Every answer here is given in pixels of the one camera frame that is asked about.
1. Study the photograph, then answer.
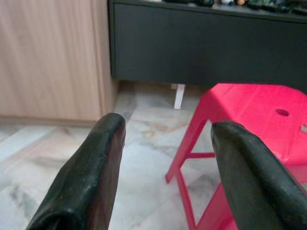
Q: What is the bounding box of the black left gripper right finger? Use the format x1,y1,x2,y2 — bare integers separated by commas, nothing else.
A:
210,120,307,230

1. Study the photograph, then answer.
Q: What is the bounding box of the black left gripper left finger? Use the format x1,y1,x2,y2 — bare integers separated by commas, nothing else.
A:
25,112,127,230

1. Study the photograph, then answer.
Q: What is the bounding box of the red plastic stool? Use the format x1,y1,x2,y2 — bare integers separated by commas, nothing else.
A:
165,83,307,230

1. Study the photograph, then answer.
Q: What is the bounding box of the white furniture leg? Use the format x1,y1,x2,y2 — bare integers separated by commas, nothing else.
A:
171,83,186,110

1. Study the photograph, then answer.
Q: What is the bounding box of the light wooden cabinet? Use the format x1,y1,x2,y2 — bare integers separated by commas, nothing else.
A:
0,0,120,125

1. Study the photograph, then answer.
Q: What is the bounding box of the black low cabinet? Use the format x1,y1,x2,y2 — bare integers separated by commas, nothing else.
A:
108,0,307,94

